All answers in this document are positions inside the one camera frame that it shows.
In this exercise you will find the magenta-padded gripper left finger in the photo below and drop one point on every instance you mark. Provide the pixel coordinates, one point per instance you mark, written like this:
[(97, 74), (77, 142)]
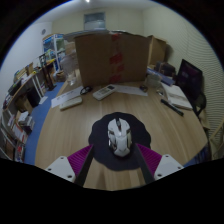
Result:
[(75, 165)]

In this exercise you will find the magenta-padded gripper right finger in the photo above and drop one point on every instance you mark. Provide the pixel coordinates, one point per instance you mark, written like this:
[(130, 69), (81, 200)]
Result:
[(153, 163)]

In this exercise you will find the white gaming computer mouse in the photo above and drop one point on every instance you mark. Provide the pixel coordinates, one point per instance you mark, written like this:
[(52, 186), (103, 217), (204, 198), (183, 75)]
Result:
[(119, 136)]

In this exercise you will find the black scalloped mouse pad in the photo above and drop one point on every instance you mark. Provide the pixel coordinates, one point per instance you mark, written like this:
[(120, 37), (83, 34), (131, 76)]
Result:
[(100, 140)]

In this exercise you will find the black marker pen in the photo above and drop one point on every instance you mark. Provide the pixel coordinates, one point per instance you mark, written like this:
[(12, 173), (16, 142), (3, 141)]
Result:
[(171, 107)]

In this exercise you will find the white printed paper sheet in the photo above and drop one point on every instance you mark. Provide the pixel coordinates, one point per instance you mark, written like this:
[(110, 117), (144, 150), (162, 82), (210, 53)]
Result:
[(63, 96)]

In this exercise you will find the open white notebook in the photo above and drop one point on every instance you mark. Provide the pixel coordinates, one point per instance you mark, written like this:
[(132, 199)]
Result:
[(176, 95)]

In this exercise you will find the small black gadget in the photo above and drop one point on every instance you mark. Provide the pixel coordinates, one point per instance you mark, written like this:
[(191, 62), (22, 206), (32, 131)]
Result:
[(143, 88)]

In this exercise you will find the black office chair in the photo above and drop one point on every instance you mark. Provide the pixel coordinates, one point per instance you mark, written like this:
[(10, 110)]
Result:
[(200, 103)]

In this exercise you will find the white remote control with buttons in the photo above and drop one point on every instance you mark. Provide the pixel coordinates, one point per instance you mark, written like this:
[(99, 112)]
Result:
[(104, 92)]

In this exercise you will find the clear plastic container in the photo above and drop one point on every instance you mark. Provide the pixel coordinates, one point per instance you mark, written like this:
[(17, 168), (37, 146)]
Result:
[(154, 81)]

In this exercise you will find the black monitor screen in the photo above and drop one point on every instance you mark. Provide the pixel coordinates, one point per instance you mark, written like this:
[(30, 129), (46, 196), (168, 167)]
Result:
[(189, 78)]

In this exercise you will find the black floor stand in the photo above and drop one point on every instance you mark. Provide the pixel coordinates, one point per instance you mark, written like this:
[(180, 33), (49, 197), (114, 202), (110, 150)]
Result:
[(48, 75)]

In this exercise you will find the clear plastic water jug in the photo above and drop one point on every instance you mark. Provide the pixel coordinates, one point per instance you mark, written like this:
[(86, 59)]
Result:
[(70, 66)]

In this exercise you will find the large brown cardboard box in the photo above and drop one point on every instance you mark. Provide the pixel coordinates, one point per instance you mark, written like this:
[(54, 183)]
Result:
[(96, 60)]

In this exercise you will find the smaller brown cardboard box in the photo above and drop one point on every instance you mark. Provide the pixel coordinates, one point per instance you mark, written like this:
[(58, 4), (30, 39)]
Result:
[(158, 50)]

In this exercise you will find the blue white claw machine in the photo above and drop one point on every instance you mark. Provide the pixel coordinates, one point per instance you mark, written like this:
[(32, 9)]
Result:
[(51, 45)]

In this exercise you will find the grey door with window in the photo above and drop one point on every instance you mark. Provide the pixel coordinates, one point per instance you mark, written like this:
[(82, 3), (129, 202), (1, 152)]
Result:
[(94, 20)]

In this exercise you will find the ceiling light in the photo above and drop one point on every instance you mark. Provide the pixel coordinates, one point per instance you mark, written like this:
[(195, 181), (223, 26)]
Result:
[(87, 1)]

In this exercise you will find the cluttered wooden wall desk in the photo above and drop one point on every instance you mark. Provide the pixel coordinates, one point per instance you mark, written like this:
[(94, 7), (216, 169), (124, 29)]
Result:
[(25, 83)]

